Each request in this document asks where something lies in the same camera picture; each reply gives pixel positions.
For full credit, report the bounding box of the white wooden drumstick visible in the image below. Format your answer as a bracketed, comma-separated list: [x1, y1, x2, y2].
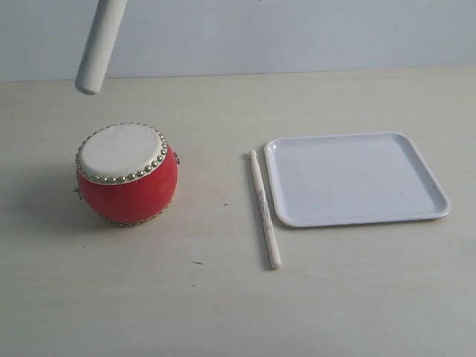
[248, 149, 282, 269]
[74, 0, 127, 95]

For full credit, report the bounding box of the small red drum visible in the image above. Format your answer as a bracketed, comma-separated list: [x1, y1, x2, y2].
[75, 123, 179, 225]

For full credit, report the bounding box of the white plastic tray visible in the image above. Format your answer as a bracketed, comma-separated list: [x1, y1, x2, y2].
[263, 132, 451, 228]

